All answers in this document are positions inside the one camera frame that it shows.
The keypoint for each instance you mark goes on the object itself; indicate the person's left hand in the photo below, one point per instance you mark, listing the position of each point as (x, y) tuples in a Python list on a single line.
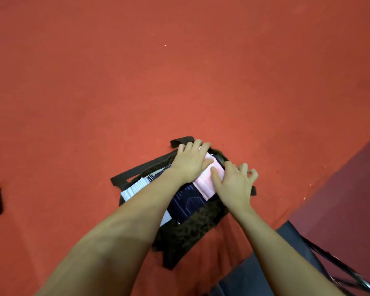
[(190, 162)]

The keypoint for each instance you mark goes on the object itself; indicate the person's right hand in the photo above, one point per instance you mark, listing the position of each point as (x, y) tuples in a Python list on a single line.
[(235, 189)]

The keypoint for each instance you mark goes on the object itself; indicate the single pale pink sock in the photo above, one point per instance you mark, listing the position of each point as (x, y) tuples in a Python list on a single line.
[(206, 180)]

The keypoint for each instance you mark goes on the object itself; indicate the single navy blue-lined sock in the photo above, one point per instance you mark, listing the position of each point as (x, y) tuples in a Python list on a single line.
[(185, 203)]

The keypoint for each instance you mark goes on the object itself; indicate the single pale blue-white sock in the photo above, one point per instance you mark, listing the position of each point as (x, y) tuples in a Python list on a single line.
[(135, 189)]

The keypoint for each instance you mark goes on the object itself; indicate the person's left forearm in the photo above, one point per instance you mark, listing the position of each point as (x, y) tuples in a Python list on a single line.
[(111, 243)]

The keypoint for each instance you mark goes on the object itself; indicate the person's right forearm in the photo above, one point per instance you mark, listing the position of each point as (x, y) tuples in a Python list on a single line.
[(283, 255)]

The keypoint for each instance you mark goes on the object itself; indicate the dark grey seat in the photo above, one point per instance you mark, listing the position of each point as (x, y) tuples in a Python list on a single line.
[(293, 237)]

